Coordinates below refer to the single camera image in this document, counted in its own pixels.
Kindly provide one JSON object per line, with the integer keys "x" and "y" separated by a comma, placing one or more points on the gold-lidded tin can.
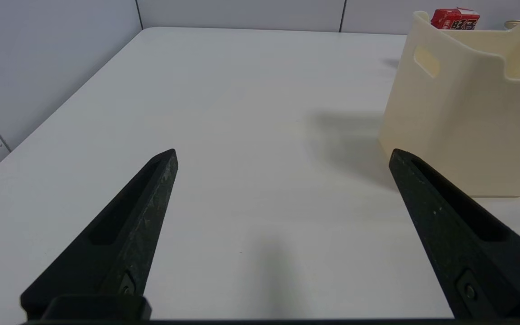
{"x": 511, "y": 24}

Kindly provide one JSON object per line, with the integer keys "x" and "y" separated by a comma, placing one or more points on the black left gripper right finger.
{"x": 445, "y": 234}

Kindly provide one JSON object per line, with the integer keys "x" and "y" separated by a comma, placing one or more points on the cream plastic storage box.
{"x": 458, "y": 126}

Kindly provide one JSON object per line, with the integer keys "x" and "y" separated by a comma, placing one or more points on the red drink carton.
{"x": 454, "y": 20}

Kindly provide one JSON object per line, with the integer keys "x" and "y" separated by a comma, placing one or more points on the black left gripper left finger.
{"x": 129, "y": 234}

